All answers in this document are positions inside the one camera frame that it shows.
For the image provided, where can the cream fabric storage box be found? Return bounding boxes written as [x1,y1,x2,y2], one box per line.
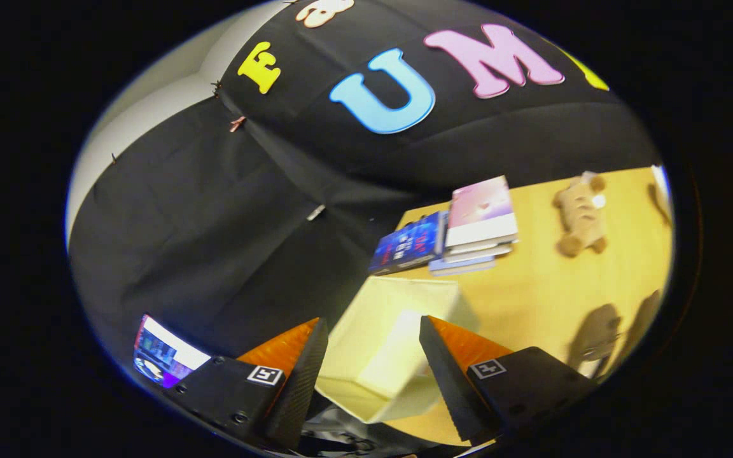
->
[314,276,480,424]

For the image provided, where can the pink cover book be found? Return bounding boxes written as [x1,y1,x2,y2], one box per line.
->
[445,176,519,249]

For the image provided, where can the brown fuzzy shoe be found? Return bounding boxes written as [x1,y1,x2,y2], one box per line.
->
[567,303,623,377]
[620,289,661,377]

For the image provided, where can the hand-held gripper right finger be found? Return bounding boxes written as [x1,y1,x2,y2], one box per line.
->
[419,315,599,444]

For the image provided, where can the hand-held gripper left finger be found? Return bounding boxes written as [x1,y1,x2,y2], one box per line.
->
[163,317,329,450]

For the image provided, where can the tan plush toy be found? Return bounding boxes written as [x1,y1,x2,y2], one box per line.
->
[552,172,608,258]

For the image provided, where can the dark blue book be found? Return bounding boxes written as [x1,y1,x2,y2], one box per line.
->
[368,211,449,276]

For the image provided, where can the lit display screen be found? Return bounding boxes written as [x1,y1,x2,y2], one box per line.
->
[132,314,212,389]

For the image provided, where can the white book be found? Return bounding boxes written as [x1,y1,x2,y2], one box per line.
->
[442,237,520,263]

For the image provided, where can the pale blue book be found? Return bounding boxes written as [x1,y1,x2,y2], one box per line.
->
[428,254,498,277]

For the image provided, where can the white plush toy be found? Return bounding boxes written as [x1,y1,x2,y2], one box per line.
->
[651,164,673,205]

